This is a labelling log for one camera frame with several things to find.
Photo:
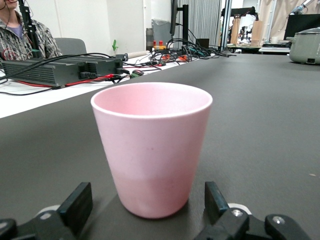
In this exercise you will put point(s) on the grey metal cylinder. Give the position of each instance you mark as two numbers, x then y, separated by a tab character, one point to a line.
149	40

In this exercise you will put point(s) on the grey plastic bag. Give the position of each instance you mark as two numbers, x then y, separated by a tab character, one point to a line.
161	31

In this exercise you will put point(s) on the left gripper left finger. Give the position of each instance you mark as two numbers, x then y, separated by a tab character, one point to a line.
75	205

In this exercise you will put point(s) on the green plastic clip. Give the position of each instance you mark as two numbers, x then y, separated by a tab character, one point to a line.
114	46

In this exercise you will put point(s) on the black stand pole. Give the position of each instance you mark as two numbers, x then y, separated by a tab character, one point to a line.
30	30

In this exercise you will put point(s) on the black power supply unit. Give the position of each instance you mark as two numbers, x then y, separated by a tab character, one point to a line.
105	65
37	72

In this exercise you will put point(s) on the green terminal connector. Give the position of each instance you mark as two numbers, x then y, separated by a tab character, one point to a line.
137	73

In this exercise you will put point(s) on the aluminium frame post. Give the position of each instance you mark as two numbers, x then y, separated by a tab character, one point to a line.
226	25

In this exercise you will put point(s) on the black flat screen monitor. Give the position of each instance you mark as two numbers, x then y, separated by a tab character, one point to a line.
292	25

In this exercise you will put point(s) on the small black box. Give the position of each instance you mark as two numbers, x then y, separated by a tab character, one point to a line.
203	43

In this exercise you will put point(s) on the grey office chair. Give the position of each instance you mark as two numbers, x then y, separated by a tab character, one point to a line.
72	46

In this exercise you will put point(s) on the pink plastic cup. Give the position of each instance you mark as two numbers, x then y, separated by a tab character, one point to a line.
150	150

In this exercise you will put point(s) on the person in patterned shirt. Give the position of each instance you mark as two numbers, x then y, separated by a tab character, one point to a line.
15	42

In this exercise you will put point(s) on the red yellow emergency button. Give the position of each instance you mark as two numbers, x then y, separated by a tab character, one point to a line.
160	47

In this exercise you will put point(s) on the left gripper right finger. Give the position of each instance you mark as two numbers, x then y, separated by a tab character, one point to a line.
215	202

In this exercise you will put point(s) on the grey curtain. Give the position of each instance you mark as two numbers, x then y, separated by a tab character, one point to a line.
205	20

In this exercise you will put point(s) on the white mug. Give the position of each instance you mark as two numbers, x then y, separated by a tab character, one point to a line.
274	40

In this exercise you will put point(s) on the white cardboard tube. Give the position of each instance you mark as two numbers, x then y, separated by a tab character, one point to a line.
137	54

